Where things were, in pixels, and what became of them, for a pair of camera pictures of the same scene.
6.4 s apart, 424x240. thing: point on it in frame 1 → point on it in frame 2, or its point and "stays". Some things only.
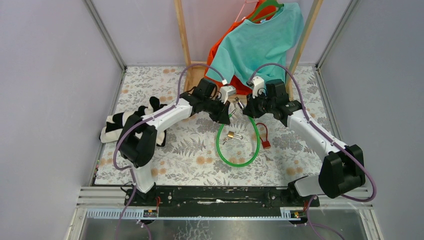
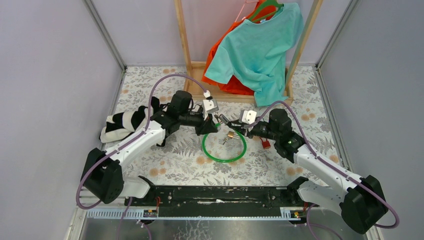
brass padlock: x=231 y=134 stays
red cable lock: x=266 y=144 stays
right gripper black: x=250 y=109 → x=240 y=128
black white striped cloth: x=115 y=122 stays
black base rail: x=250 y=198 stays
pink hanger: x=253 y=2 stays
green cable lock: x=257 y=130 → x=217 y=125
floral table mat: x=250 y=150 stays
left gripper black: x=221 y=116 → x=207 y=126
